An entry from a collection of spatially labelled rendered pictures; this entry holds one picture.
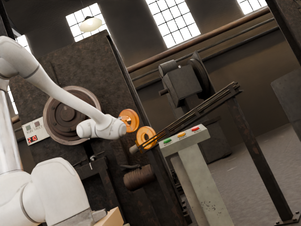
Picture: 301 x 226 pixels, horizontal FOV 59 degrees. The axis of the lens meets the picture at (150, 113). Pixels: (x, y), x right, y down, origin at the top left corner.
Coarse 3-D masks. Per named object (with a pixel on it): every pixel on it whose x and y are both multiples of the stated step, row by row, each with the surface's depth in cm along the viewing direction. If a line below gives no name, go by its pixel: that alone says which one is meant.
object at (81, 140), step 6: (66, 90) 214; (78, 90) 213; (84, 90) 212; (90, 96) 211; (48, 102) 213; (96, 102) 210; (96, 108) 210; (48, 132) 210; (54, 138) 209; (66, 144) 207; (72, 144) 207
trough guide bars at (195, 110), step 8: (224, 88) 146; (232, 88) 143; (216, 96) 155; (200, 104) 155; (208, 104) 152; (192, 112) 166; (200, 112) 163; (176, 120) 166; (184, 120) 163; (168, 128) 177; (152, 136) 179; (160, 136) 175; (168, 136) 171; (144, 152) 184
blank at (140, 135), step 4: (140, 128) 186; (144, 128) 184; (148, 128) 182; (140, 132) 187; (144, 132) 185; (148, 132) 183; (152, 132) 181; (140, 136) 187; (156, 136) 182; (140, 140) 188; (144, 140) 188; (156, 140) 183; (140, 144) 188; (144, 144) 186; (152, 144) 182; (144, 148) 186; (148, 148) 184
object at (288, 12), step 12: (0, 0) 552; (276, 0) 475; (288, 0) 473; (0, 12) 548; (276, 12) 503; (288, 12) 470; (0, 24) 511; (288, 24) 490; (300, 24) 465; (12, 36) 538; (288, 36) 494; (300, 36) 462; (300, 48) 486; (300, 60) 486
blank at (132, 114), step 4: (124, 112) 179; (128, 112) 177; (132, 112) 175; (128, 116) 178; (132, 116) 175; (136, 116) 175; (132, 120) 176; (136, 120) 174; (128, 124) 182; (132, 124) 177; (136, 124) 175; (128, 128) 179; (132, 128) 177; (136, 128) 177
